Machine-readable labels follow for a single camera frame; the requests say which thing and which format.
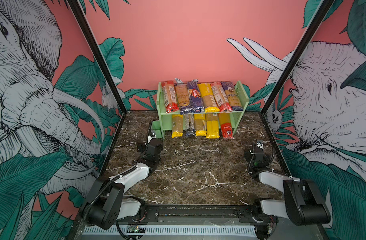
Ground red spaghetti bag white label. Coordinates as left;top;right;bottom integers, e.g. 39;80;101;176
211;82;233;113

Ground Ankara spaghetti bag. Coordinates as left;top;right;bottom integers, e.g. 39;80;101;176
221;81;244;111

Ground red white-label spaghetti bag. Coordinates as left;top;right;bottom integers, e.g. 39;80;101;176
162;81;179;114

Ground green metal shelf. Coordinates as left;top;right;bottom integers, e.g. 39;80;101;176
155;81;250;140

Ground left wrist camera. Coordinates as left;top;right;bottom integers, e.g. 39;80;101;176
146;121;156;144

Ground yellow Pastatime spaghetti bag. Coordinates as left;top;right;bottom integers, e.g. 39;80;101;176
198;83;220;113

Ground white vented strip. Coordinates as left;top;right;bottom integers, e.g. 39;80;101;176
84;225;257;237

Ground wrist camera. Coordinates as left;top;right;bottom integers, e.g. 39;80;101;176
146;121;156;144
255;140;264;149

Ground blue Barilla spaghetti bag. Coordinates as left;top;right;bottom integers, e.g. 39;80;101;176
187;80;205;113

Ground black enclosure frame post left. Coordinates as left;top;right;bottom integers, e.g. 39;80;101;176
67;1;127;176

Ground black enclosure frame post right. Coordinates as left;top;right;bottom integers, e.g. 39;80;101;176
260;0;335;115

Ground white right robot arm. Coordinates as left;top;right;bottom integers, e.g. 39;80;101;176
244;145;332;226

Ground red yellow spaghetti bag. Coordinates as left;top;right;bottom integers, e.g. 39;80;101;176
219;113;234;140

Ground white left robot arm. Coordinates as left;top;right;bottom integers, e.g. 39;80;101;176
81;139;163;230

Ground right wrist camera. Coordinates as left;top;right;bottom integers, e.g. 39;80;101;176
255;140;264;149

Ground clear blue spaghetti bag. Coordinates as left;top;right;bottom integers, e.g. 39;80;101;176
184;114;196;138

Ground black enclosure frame post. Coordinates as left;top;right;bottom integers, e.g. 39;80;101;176
260;0;335;115
67;1;127;176

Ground blue yellow spaghetti bag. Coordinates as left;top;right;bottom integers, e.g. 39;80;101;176
175;78;194;115

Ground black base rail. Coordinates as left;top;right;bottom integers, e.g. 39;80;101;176
141;205;278;225

